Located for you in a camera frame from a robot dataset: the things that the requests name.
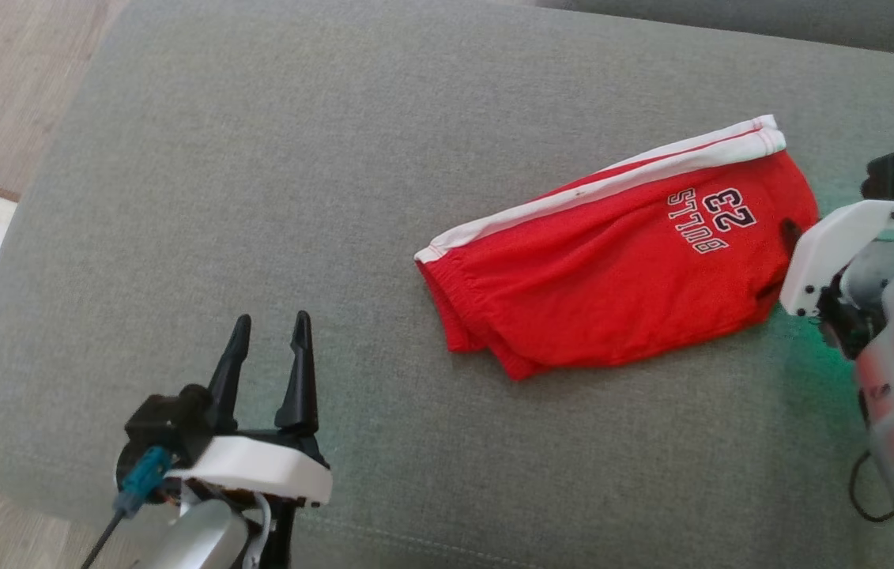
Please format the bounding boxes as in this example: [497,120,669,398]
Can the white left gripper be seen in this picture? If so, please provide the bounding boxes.
[170,311,333,507]

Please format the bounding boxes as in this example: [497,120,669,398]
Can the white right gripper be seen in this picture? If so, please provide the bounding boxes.
[760,199,894,318]

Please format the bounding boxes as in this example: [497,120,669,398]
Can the red basketball shorts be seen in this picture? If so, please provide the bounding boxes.
[413,115,820,382]

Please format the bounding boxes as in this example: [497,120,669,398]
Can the grey sofa seat cushion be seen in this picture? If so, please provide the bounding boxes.
[0,0,894,569]

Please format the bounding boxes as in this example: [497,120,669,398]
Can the grey sofa back cushion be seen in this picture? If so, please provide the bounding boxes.
[534,0,894,62]

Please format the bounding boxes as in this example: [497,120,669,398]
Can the left cable with blue plug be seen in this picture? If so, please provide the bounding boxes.
[79,447,173,569]

